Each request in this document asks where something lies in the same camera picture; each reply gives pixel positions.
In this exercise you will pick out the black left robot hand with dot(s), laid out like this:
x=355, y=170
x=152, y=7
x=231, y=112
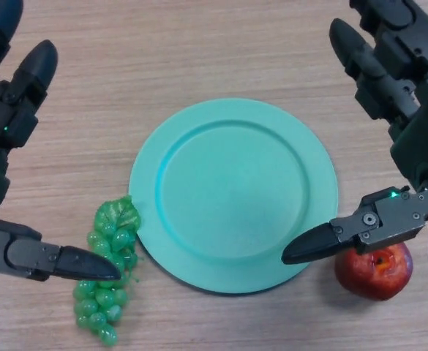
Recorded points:
x=5, y=117

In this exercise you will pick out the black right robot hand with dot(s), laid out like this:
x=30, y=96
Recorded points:
x=426, y=139

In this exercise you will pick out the green plastic grape bunch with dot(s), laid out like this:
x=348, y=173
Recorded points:
x=104, y=307

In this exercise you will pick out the teal round plate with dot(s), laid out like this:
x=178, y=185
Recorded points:
x=232, y=190

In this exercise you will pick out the red apple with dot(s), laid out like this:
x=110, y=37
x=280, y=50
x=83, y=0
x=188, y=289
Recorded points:
x=374, y=278

